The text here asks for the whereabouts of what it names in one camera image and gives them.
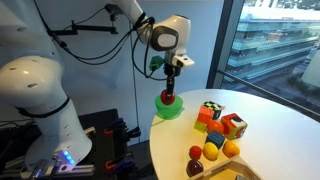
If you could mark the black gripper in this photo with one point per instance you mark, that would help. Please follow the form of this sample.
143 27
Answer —
171 72

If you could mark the red apple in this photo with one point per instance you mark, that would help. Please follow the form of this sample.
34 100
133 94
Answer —
166 98

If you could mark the green plastic bowl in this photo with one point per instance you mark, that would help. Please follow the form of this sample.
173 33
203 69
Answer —
168 111

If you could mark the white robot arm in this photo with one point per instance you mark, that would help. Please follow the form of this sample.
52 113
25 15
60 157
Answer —
31 80

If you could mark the orange red block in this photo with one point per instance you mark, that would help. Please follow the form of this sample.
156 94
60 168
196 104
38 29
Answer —
204 115

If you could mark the window metal railing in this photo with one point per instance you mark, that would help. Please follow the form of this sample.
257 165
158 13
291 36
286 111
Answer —
274 97

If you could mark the black green checkered cube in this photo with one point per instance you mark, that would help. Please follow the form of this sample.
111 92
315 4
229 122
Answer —
215 107

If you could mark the lime green small block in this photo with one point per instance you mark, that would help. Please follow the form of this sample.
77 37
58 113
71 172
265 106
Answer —
200 127

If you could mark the orange ball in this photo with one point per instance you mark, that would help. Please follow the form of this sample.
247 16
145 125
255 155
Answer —
215 125

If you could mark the blue block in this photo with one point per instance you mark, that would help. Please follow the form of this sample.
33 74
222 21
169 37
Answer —
216 138

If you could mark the small red strawberry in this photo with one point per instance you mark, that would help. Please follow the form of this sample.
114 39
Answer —
195 152

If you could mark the yellow lemon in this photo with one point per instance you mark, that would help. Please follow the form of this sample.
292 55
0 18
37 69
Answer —
210 151

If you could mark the dark red plum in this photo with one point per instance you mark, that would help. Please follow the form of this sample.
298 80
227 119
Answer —
194 167

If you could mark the orange yellow fruit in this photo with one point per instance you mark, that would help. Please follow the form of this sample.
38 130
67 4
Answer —
230 149

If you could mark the wooden tray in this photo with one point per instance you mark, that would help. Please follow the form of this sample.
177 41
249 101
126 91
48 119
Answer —
234 168

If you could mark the black robot stand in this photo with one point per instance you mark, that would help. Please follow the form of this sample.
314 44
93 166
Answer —
78 151

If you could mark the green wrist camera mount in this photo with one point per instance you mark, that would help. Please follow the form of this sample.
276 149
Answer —
156 63

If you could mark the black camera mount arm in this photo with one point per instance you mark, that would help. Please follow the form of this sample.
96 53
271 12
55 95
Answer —
73 29

